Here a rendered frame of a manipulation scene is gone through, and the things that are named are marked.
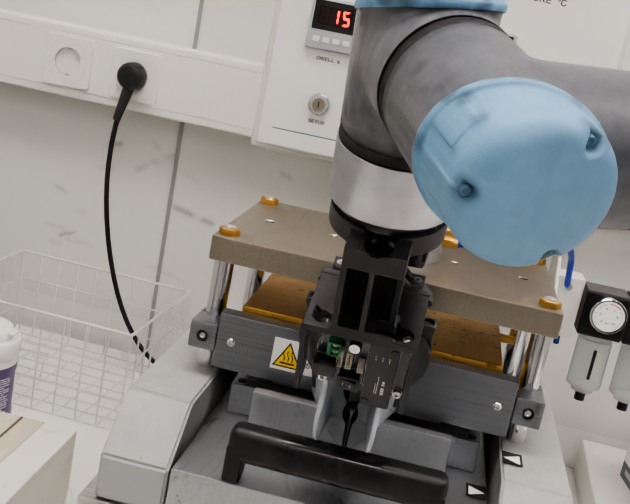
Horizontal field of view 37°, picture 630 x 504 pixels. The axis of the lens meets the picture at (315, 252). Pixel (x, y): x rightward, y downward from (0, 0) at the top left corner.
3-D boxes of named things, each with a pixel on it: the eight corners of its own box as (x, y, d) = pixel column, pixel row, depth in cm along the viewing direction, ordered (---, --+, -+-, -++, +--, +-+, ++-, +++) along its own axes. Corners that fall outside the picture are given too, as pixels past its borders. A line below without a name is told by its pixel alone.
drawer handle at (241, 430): (227, 468, 66) (236, 416, 65) (437, 522, 64) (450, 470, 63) (219, 481, 64) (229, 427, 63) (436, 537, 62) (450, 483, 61)
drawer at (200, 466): (256, 375, 94) (270, 302, 92) (474, 429, 91) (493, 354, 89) (162, 517, 65) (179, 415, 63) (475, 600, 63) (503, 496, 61)
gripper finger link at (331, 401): (288, 479, 65) (303, 379, 60) (307, 422, 70) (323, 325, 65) (331, 490, 65) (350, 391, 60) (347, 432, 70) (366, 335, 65)
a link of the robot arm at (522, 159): (729, 132, 38) (605, 31, 47) (481, 106, 35) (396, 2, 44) (653, 287, 43) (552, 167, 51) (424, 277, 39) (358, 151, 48)
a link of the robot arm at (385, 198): (350, 101, 57) (483, 129, 56) (340, 167, 60) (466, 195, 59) (325, 155, 51) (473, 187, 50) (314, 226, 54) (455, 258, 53)
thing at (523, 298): (259, 273, 98) (282, 151, 94) (558, 343, 94) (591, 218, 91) (193, 344, 74) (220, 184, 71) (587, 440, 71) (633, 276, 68)
